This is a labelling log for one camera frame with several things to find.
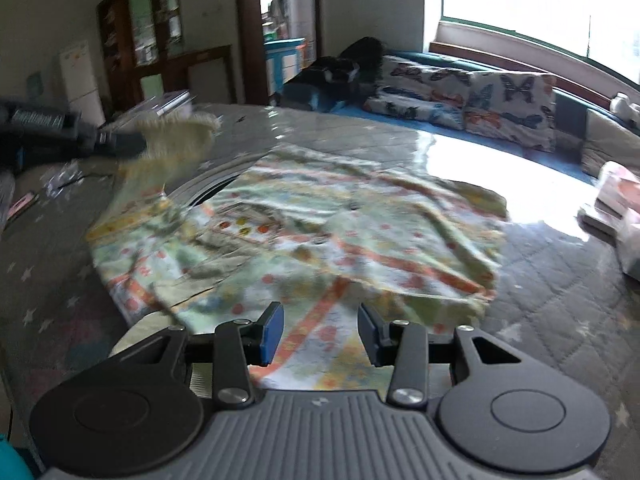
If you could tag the grey quilted star table cover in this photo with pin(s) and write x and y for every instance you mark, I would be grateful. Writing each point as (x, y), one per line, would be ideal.
(561, 296)

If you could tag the white refrigerator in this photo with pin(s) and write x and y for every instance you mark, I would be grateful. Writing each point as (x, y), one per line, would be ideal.
(81, 88)

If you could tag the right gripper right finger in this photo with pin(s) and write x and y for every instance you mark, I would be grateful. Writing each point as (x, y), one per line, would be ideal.
(402, 345)

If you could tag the clear plastic food box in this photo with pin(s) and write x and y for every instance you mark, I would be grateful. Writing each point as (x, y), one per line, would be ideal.
(159, 105)

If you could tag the dark wooden cabinet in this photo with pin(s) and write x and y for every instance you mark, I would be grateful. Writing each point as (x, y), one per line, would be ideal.
(145, 55)

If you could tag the grey plain cushion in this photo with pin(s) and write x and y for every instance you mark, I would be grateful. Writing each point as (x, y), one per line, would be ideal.
(608, 141)

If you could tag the blue white storage cabinet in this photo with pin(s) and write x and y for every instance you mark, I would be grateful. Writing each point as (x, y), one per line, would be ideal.
(284, 58)

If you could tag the large butterfly print pillow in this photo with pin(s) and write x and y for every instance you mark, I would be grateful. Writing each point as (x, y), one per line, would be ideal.
(513, 106)

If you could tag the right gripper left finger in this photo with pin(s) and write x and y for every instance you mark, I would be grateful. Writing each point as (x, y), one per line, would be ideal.
(239, 344)

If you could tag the flat grey book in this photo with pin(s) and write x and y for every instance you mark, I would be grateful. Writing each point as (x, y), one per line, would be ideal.
(597, 222)

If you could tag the white plush toy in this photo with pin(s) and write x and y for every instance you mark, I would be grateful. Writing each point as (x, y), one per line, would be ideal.
(625, 110)

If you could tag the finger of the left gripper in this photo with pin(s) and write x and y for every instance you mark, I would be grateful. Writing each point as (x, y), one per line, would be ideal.
(120, 143)

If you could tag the colourful patterned children's garment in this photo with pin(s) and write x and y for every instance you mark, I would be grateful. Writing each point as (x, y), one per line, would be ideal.
(320, 233)

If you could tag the black bag on sofa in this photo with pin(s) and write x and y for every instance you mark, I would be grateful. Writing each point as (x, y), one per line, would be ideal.
(332, 82)

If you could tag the blue sofa bed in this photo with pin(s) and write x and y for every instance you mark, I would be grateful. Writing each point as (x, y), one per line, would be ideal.
(570, 120)

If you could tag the folded butterfly print blanket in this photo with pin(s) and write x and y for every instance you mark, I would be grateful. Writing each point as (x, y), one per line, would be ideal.
(411, 91)

